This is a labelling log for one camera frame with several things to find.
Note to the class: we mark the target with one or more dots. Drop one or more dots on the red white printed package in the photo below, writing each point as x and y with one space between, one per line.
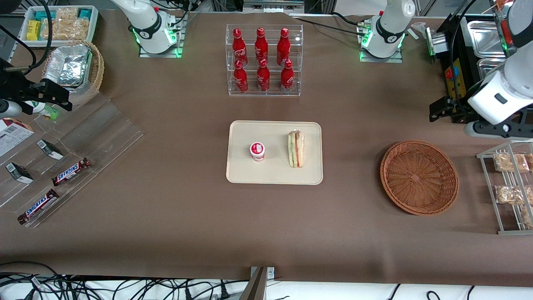
12 137

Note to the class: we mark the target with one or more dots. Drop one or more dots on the tan wicker basket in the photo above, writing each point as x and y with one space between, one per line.
98 71

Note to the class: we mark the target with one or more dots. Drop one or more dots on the triangle sandwich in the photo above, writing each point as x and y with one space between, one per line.
296 149

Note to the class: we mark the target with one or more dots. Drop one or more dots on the round brown wicker basket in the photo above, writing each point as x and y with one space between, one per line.
418 179

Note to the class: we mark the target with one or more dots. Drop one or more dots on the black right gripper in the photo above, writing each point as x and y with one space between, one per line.
16 88

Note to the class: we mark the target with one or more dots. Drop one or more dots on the red white yogurt cup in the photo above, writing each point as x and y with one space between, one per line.
257 151

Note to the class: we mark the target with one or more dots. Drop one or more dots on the clear acrylic bottle rack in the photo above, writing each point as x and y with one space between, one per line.
295 41

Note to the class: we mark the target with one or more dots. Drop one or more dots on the clear bagged brown snack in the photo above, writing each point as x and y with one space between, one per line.
530 161
528 216
510 194
510 162

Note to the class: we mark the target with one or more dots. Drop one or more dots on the small black white box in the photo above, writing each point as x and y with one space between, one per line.
50 149
19 173

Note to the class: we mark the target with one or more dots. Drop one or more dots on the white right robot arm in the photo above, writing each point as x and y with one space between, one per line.
143 25

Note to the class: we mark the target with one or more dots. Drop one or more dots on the aluminium frame rail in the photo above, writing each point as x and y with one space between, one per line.
272 5

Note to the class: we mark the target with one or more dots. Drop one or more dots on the brown table cover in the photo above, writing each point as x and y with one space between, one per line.
166 216

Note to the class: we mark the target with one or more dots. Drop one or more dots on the clear bagged crackers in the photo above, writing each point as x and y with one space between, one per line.
68 28

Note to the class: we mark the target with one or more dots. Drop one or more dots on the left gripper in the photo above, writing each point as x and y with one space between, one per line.
457 109

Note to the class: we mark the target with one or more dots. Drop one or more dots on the white plastic bin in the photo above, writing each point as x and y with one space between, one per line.
93 25

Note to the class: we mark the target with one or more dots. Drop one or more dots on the green white small bottle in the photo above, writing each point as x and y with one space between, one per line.
46 111

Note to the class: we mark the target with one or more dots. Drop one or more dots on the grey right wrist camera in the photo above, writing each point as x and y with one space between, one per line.
9 109

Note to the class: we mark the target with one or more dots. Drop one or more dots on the black food warmer appliance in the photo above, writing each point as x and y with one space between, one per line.
470 66

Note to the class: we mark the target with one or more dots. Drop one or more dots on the beige plastic tray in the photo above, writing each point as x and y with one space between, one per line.
275 173

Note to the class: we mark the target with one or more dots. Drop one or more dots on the steel food tray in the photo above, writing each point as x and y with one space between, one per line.
489 68
485 39

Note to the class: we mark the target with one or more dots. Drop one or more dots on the grey metal camera post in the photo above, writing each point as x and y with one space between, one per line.
259 285

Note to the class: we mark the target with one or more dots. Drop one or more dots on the teal snack packet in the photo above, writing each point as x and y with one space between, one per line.
85 13
43 15

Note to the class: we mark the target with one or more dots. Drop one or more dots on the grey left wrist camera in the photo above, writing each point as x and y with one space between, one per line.
499 131

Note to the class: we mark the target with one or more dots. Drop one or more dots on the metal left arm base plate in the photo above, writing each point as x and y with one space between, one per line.
374 59

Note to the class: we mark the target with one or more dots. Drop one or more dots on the red cola bottle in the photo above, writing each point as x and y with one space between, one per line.
239 46
287 79
263 78
261 43
283 46
240 79

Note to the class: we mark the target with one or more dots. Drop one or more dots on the yellow snack packet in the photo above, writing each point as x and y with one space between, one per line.
34 30

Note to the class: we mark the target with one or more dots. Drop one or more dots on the silver foil packet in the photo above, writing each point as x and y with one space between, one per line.
68 64

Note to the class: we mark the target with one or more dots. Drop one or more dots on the brown snickers bar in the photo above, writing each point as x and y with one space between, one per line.
70 171
38 206

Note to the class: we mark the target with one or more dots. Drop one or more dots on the clear plastic wrapper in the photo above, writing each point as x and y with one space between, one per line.
419 30

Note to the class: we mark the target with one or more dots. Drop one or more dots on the clear acrylic display stand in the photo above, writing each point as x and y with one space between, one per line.
104 133

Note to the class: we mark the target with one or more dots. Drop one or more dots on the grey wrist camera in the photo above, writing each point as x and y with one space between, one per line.
499 131
9 109

